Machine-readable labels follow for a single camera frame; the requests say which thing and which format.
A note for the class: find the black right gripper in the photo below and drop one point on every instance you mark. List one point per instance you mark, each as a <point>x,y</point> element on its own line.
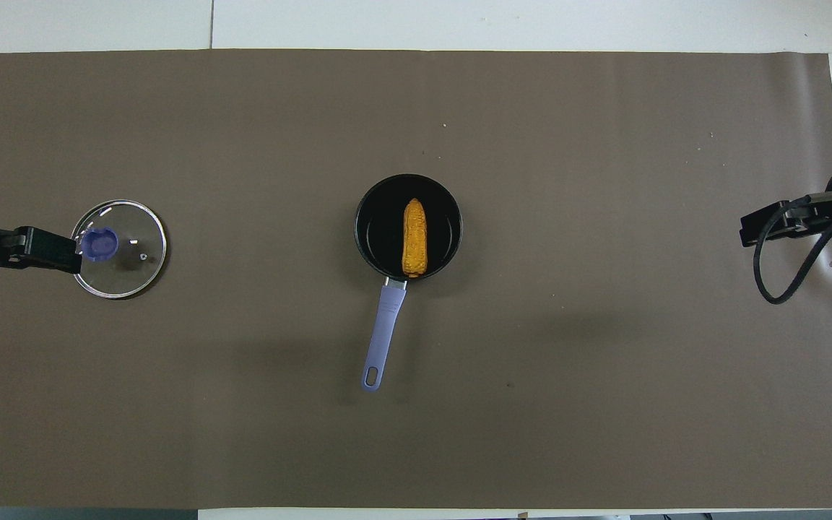
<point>828,213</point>

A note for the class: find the glass lid purple knob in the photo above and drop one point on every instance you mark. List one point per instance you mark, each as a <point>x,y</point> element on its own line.
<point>127,260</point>

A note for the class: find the yellow toy corn cob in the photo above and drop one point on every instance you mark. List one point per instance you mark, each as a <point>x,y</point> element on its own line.
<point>415,238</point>

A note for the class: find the brown table mat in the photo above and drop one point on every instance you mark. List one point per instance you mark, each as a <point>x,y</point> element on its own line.
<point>416,404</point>

